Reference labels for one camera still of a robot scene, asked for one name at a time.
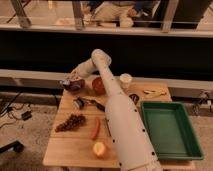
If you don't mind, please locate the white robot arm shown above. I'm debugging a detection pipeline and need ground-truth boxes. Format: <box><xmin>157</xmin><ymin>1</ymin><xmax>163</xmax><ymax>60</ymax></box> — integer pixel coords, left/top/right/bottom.
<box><xmin>71</xmin><ymin>49</ymin><xmax>163</xmax><ymax>171</ymax></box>

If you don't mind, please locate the green plastic tray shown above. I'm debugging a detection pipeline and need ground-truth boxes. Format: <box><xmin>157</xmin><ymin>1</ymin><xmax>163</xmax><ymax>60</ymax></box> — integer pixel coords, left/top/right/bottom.
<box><xmin>141</xmin><ymin>102</ymin><xmax>204</xmax><ymax>160</ymax></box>

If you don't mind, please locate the small dark round object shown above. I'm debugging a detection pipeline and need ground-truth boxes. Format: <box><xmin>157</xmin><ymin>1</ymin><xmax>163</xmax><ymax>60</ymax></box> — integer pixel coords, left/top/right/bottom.
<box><xmin>129</xmin><ymin>94</ymin><xmax>139</xmax><ymax>104</ymax></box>

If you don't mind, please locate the peach fruit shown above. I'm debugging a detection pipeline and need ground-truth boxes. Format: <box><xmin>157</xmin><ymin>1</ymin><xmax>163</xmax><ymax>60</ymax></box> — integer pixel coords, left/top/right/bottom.
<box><xmin>93</xmin><ymin>142</ymin><xmax>107</xmax><ymax>157</ymax></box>

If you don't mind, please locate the white towel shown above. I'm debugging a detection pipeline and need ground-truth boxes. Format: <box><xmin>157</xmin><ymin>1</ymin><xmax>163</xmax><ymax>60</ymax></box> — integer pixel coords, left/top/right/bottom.
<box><xmin>60</xmin><ymin>79</ymin><xmax>70</xmax><ymax>86</ymax></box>

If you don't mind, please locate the white cup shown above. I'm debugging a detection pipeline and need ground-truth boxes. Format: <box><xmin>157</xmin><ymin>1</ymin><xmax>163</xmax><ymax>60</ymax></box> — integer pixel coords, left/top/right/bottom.
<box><xmin>119</xmin><ymin>73</ymin><xmax>132</xmax><ymax>88</ymax></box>

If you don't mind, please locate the red bowl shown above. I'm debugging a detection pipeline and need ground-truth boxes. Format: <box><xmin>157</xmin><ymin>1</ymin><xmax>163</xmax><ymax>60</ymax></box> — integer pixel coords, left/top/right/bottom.
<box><xmin>92</xmin><ymin>77</ymin><xmax>106</xmax><ymax>95</ymax></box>

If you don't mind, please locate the black handled knife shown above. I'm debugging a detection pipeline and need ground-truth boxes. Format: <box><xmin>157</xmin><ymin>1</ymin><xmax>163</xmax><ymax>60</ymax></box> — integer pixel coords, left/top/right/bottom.
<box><xmin>83</xmin><ymin>98</ymin><xmax>105</xmax><ymax>112</ymax></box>

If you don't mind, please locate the metal fork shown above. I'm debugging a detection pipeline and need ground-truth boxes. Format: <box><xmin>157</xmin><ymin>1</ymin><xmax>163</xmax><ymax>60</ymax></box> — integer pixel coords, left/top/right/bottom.
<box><xmin>104</xmin><ymin>118</ymin><xmax>111</xmax><ymax>137</ymax></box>

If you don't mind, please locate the black power adapter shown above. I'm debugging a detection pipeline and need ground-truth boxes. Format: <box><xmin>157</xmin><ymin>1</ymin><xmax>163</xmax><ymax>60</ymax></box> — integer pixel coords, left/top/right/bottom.
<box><xmin>21</xmin><ymin>111</ymin><xmax>32</xmax><ymax>121</ymax></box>

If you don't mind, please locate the small metal can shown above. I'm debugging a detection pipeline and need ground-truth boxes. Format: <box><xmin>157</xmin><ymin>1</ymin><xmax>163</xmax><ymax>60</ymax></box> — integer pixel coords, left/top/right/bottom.
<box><xmin>73</xmin><ymin>97</ymin><xmax>85</xmax><ymax>109</ymax></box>

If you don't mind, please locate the red sausage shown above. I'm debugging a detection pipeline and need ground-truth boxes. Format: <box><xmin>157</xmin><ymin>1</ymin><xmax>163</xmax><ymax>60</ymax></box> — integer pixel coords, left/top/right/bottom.
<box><xmin>91</xmin><ymin>117</ymin><xmax>101</xmax><ymax>140</ymax></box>

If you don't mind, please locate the bunch of dark grapes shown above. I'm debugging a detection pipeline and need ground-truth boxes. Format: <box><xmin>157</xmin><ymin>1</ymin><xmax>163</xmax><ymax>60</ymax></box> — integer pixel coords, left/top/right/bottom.
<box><xmin>55</xmin><ymin>114</ymin><xmax>86</xmax><ymax>132</ymax></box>

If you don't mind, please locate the yellow banana peel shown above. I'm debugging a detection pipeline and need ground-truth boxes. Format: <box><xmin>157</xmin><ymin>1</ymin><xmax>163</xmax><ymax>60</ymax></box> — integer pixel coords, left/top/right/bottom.
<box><xmin>144</xmin><ymin>89</ymin><xmax>166</xmax><ymax>99</ymax></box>

